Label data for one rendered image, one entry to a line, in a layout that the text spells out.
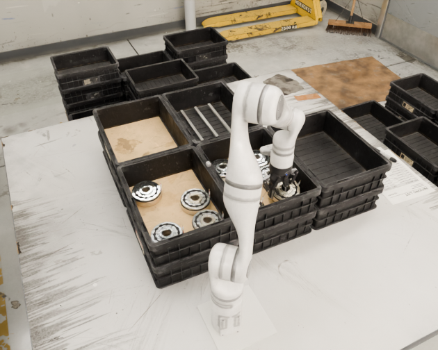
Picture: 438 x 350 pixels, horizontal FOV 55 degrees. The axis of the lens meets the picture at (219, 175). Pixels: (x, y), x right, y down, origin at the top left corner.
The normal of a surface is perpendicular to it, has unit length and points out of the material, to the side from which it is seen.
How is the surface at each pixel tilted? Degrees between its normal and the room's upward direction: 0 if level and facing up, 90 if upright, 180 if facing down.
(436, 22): 90
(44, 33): 90
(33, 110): 0
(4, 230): 0
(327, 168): 0
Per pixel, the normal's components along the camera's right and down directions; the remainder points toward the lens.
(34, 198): 0.00, -0.75
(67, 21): 0.43, 0.60
